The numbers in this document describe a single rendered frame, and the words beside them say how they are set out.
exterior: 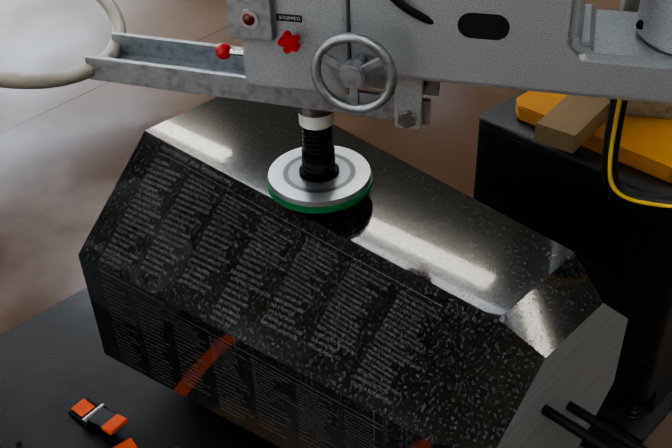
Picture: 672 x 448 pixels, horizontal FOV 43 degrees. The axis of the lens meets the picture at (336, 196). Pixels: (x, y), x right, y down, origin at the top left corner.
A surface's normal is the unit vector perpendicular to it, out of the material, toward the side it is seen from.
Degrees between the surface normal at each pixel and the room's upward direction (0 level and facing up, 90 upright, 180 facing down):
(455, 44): 90
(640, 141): 0
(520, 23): 90
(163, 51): 90
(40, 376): 0
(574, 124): 0
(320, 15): 90
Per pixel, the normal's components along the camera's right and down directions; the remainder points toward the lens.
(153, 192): -0.50, -0.26
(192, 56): -0.26, 0.57
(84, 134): -0.04, -0.81
